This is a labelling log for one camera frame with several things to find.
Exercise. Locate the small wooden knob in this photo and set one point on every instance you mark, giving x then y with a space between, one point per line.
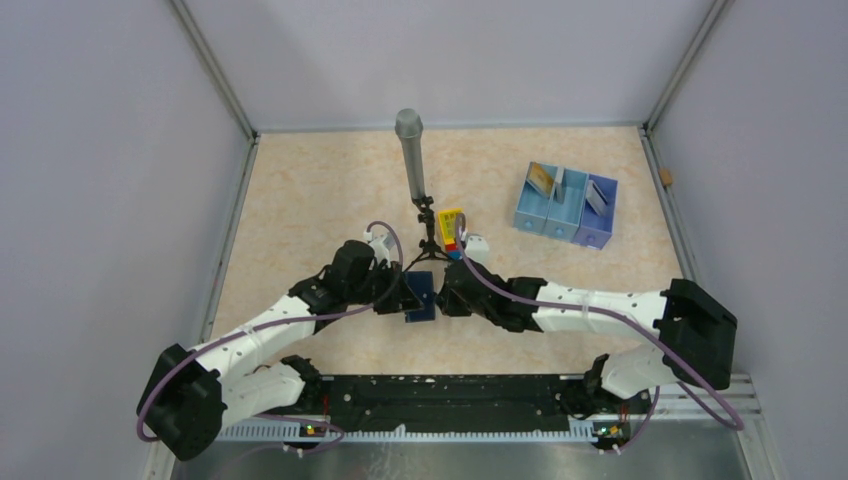
665 176

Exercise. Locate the black credit card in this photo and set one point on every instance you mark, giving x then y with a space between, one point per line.
558 187

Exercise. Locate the yellow red blue toy block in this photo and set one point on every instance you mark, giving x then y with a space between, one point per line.
446 222

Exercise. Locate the white cable duct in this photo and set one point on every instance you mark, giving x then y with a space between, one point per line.
289 432

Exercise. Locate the grey microphone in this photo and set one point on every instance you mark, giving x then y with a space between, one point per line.
409 130

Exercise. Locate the black tripod stand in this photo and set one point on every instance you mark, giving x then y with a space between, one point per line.
430 249

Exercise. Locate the light blue drawer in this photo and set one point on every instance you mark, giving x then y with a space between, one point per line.
531 210
563 218

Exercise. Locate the light blue drawer middle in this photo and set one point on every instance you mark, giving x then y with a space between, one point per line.
563 218

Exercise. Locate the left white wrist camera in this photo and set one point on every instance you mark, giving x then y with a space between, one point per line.
382 245

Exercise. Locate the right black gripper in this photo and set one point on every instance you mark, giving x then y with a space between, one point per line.
448 304

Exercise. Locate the light blue drawer left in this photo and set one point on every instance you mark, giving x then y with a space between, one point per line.
531 210

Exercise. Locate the silver credit card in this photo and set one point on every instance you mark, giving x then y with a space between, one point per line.
596 199

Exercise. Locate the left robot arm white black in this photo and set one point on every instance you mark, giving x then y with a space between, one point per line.
193 393

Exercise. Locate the gold credit card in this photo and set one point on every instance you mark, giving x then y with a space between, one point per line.
540 179

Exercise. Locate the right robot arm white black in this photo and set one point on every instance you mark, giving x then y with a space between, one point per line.
684 334

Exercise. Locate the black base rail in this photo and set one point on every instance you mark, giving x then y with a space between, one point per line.
458 403

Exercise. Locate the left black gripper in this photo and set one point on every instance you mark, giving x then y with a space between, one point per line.
400 296

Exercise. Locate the aluminium frame front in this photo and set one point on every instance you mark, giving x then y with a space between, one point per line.
675 439

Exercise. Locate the purple drawer right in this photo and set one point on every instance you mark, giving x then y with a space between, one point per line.
597 220

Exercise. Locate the dark blue card holder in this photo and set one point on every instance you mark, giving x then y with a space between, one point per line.
421 284

